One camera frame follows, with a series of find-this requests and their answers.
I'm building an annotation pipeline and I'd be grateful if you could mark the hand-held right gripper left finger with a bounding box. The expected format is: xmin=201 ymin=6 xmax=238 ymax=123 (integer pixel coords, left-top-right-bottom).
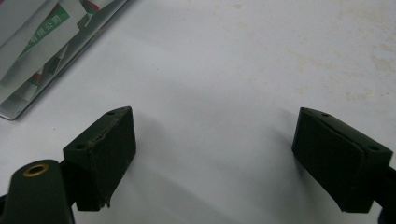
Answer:
xmin=62 ymin=105 xmax=137 ymax=212

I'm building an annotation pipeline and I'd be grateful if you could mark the white paper packet green label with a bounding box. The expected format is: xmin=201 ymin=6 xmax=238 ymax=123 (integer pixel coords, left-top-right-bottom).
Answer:
xmin=0 ymin=0 xmax=88 ymax=82

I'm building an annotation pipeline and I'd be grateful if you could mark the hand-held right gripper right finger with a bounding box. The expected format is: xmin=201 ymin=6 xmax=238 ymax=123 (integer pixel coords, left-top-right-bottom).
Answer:
xmin=291 ymin=106 xmax=394 ymax=214

